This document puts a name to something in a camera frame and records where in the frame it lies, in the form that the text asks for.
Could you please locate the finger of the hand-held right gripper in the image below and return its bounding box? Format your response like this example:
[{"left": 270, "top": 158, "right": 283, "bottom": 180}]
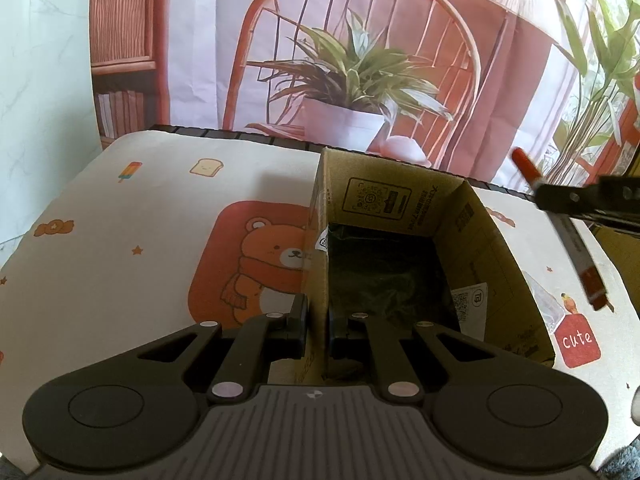
[
  {"left": 597, "top": 174, "right": 640, "bottom": 200},
  {"left": 534, "top": 182, "right": 640, "bottom": 235}
]

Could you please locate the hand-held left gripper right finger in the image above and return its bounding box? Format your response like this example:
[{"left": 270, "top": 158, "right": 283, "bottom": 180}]
[{"left": 327, "top": 308, "right": 495, "bottom": 404}]

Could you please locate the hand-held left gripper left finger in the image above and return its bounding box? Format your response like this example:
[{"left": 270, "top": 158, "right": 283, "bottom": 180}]
[{"left": 136, "top": 293, "right": 308, "bottom": 404}]

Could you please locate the orange-capped white marker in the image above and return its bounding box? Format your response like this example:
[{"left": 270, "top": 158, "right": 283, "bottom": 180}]
[{"left": 511, "top": 147, "right": 615, "bottom": 313}]

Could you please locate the clear plastic packet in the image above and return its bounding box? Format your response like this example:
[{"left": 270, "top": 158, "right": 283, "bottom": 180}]
[{"left": 524, "top": 270, "right": 569, "bottom": 334}]

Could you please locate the brown cardboard box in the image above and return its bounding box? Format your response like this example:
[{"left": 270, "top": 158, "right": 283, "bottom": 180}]
[{"left": 302, "top": 146, "right": 557, "bottom": 386}]

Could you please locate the brown cardboard panel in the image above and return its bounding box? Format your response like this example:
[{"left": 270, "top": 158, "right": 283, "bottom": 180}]
[{"left": 594, "top": 224, "right": 640, "bottom": 286}]

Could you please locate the cartoon printed tablecloth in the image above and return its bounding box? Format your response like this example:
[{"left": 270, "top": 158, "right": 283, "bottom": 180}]
[{"left": 0, "top": 130, "right": 640, "bottom": 480}]

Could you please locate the printed chair and plant backdrop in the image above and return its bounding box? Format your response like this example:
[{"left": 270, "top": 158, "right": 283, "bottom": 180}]
[{"left": 90, "top": 0, "right": 640, "bottom": 196}]

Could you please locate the white marble board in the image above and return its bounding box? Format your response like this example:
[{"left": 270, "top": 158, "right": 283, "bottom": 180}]
[{"left": 0, "top": 0, "right": 108, "bottom": 261}]

